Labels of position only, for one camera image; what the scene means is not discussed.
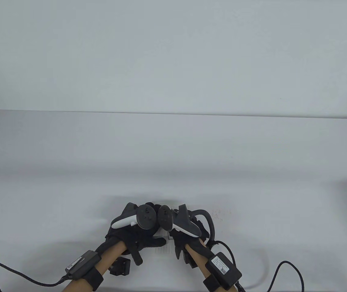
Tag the person's right hand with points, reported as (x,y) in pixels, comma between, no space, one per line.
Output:
(182,238)

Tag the person's left hand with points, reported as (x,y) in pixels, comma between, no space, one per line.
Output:
(133,237)

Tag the white lined paper sheet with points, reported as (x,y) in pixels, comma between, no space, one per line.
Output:
(164,248)

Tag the person's right forearm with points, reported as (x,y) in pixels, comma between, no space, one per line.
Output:
(196,255)

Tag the black right forearm sensor box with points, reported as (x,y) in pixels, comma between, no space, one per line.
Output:
(223,270)

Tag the grey left forearm sensor box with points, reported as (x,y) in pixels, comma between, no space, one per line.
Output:
(82,264)

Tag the person's left forearm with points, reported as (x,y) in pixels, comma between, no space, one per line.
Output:
(112,254)

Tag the grey white right hand controller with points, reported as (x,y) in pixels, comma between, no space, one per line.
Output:
(181,223)

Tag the grey white hand controller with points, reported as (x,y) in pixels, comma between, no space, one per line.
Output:
(137,217)
(181,223)

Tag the grey white left hand controller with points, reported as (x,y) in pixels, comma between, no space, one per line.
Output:
(137,217)

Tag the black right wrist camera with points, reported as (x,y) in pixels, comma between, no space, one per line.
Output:
(190,261)

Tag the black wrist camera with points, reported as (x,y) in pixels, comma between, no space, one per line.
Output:
(190,261)
(121,267)

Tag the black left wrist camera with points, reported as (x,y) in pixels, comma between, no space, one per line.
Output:
(121,267)

